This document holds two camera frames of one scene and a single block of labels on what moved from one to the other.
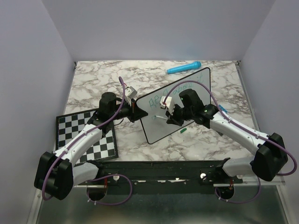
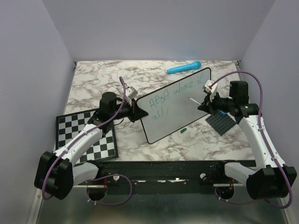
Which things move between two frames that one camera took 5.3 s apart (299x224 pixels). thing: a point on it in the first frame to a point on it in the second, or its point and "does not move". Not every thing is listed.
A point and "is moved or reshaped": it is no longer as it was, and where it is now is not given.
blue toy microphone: x=196 y=65 does not move
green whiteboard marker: x=161 y=117 is moved or reshaped
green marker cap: x=183 y=130 does not move
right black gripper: x=173 y=118 to x=208 y=105
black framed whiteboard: x=155 y=123 does not move
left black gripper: x=135 y=112 does not move
